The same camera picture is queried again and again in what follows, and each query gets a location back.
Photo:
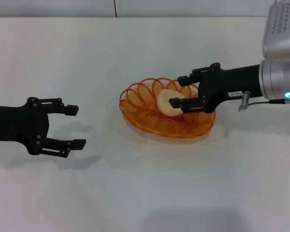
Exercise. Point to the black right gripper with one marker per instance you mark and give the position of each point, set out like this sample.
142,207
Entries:
232,79

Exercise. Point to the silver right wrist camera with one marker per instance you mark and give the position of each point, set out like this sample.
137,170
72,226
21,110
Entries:
280,31

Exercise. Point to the round beige bread bun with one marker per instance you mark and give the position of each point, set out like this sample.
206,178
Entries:
164,104

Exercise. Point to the orange plastic woven basket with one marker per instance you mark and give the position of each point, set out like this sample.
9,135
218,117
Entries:
159,125

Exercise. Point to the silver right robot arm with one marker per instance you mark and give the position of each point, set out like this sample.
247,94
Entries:
278,77

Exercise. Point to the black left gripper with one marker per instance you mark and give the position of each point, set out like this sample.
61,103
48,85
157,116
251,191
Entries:
14,123

